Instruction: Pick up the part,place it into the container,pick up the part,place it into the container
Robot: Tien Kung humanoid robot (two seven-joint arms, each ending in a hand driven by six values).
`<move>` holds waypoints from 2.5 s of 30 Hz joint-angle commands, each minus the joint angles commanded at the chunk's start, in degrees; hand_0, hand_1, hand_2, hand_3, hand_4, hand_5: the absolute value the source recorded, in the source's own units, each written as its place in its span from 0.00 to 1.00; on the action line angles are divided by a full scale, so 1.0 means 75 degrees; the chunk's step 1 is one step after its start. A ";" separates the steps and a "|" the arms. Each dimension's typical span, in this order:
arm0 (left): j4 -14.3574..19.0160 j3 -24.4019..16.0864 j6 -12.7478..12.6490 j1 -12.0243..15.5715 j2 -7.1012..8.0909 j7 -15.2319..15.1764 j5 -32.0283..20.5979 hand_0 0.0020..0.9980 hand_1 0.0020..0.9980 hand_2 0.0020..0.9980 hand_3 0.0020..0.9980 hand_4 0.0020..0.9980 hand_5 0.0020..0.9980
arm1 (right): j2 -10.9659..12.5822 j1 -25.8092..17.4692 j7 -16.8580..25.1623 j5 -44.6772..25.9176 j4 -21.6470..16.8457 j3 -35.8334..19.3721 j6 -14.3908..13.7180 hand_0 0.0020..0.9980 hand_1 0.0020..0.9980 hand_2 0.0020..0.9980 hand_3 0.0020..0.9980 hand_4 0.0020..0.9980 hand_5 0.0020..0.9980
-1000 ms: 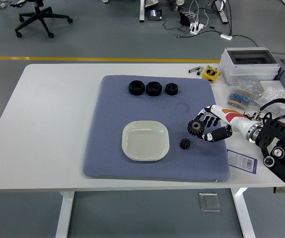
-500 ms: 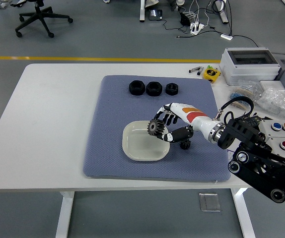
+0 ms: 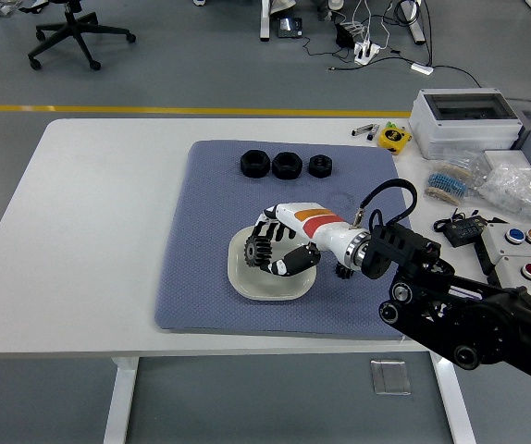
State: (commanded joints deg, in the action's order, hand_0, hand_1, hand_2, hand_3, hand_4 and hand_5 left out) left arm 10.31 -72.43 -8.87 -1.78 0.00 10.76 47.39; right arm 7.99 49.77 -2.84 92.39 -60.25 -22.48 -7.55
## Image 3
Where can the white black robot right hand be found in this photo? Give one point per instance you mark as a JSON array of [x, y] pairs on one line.
[[321, 224]]

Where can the large black gear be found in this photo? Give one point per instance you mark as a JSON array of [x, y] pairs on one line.
[[251, 252]]

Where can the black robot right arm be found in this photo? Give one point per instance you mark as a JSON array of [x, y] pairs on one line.
[[478, 314]]

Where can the small black hex nut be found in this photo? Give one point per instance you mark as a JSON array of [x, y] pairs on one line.
[[320, 166]]

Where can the large black hex nut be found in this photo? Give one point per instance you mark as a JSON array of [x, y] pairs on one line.
[[287, 165], [254, 164]]

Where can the white flat box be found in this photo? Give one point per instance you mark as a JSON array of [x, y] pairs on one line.
[[501, 158]]

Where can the grey two-button control box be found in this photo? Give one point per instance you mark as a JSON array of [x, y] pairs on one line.
[[508, 273]]

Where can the small black gear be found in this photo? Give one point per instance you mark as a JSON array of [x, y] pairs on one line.
[[344, 273]]

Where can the white square plate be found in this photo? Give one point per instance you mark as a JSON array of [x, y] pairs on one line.
[[270, 287]]

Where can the silver black small tool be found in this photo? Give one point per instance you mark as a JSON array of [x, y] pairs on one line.
[[365, 129]]

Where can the yellow tape measure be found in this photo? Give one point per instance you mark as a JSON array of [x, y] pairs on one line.
[[392, 139]]

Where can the blue-grey textured mat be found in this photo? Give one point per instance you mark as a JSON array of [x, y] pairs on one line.
[[210, 208]]

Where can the bag of blue resistors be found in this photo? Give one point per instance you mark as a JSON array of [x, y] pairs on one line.
[[450, 182]]

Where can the black digital display module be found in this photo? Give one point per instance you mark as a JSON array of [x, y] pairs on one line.
[[464, 229]]

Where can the white power strip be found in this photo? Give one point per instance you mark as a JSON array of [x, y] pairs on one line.
[[366, 52]]

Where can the white power adapter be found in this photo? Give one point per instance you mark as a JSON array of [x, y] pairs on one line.
[[421, 68]]

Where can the bag of white plastic parts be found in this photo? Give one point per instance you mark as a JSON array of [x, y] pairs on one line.
[[515, 189]]

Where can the black desk phone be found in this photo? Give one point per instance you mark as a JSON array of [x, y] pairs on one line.
[[289, 27]]

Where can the white desk leg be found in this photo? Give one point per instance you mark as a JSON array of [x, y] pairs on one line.
[[265, 18], [416, 25]]

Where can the white table leg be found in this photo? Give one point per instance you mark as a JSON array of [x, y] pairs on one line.
[[453, 407], [119, 402]]

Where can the black office chair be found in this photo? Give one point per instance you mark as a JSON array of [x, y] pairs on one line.
[[73, 30]]

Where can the grey electrical enclosure box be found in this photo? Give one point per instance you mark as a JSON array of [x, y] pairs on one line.
[[464, 129]]

